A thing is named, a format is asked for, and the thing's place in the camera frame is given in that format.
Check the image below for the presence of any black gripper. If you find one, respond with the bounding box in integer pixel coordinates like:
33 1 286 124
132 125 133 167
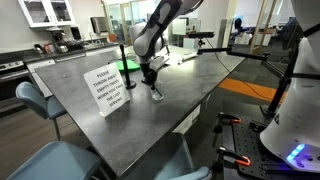
140 63 157 90

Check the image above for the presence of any clear glass cup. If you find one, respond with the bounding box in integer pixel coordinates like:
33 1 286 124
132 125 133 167
151 81 164 101

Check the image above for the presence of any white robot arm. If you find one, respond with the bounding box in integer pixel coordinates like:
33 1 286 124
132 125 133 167
129 0 204 90

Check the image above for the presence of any green cloth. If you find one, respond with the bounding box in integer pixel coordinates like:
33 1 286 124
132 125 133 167
116 60 140 71

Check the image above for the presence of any white paper sign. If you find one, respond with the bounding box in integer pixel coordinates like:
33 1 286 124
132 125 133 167
83 63 130 117

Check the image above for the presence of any far blue chair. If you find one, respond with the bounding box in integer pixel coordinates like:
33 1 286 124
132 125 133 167
15 81 67 140

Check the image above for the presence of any blue chair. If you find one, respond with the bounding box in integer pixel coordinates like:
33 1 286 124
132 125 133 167
15 81 67 140
6 141 101 180

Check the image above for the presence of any coffee maker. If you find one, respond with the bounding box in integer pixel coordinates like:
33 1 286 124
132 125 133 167
47 27 68 53

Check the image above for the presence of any near blue chair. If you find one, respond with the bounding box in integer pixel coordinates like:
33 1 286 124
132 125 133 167
6 141 101 180

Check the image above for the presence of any stainless steel oven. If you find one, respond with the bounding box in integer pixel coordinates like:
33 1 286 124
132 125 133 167
0 61 31 117

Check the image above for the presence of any black post stand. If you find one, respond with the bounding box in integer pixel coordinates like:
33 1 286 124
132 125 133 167
119 44 136 89

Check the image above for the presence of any black camera on mount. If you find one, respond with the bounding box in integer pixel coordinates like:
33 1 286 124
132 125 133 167
188 32 215 39

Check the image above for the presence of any orange-handled clamp far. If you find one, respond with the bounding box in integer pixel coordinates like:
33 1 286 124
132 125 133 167
217 112 241 124

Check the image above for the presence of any orange-handled clamp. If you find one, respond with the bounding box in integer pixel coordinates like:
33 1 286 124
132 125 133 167
217 146 251 166
217 112 241 124

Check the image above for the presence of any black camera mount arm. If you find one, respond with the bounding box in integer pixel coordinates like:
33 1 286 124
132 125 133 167
197 45 284 78

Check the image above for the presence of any orange-handled clamp near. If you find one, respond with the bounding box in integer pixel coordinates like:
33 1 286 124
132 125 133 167
217 146 251 166

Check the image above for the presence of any white wall cabinet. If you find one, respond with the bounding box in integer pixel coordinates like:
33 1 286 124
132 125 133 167
18 0 75 28

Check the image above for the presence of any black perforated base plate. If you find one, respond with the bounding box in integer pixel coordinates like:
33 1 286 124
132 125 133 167
215 116 320 180

